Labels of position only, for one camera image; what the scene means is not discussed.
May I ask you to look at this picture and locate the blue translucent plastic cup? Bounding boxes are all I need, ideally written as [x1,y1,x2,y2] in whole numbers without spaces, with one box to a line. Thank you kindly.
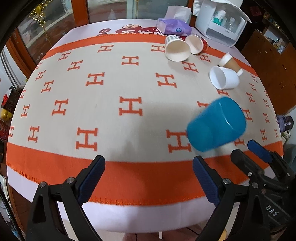
[187,97,246,152]

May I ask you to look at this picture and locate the white plastic cup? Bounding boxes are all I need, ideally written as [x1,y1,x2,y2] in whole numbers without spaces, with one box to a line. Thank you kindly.
[209,66,240,90]

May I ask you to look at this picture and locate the brown paper cup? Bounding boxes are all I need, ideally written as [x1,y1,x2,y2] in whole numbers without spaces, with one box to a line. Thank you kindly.
[218,53,243,76]

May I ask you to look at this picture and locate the red paper cup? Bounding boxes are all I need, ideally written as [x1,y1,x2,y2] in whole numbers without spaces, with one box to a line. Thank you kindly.
[185,35,209,55]

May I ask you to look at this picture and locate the grey checked paper cup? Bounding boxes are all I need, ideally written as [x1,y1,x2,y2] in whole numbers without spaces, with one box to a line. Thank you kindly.
[165,35,191,62]

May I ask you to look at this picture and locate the dark wooden shelf cabinet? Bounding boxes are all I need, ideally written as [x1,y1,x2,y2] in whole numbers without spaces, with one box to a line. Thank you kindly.
[238,0,296,117]

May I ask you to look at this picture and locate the white cosmetics storage box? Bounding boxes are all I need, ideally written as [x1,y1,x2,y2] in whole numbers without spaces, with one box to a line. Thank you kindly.
[195,4,248,47]

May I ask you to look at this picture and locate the orange beige H-pattern blanket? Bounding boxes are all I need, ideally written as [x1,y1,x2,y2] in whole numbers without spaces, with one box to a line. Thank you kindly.
[5,34,285,207]

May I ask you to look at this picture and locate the purple tissue pack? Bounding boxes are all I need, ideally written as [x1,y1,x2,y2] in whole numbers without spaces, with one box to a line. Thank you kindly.
[156,6,192,37]

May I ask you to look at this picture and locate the wooden glass door cabinet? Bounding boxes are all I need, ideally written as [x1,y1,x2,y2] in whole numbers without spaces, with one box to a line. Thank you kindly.
[6,1,193,77]

